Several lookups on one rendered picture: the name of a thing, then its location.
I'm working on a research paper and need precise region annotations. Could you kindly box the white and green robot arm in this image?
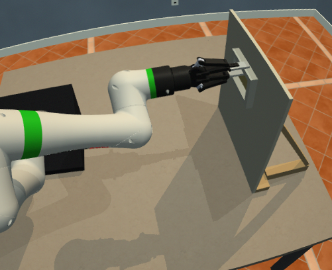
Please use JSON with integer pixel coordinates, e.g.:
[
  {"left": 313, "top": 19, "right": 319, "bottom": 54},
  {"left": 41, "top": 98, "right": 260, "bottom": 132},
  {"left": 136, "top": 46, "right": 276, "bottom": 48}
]
[{"left": 0, "top": 66, "right": 175, "bottom": 233}]

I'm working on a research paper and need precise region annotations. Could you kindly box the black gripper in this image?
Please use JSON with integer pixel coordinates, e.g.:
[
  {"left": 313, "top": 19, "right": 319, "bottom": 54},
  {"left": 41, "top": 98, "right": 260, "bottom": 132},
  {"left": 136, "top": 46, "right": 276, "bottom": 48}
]
[{"left": 170, "top": 57, "right": 250, "bottom": 93}]

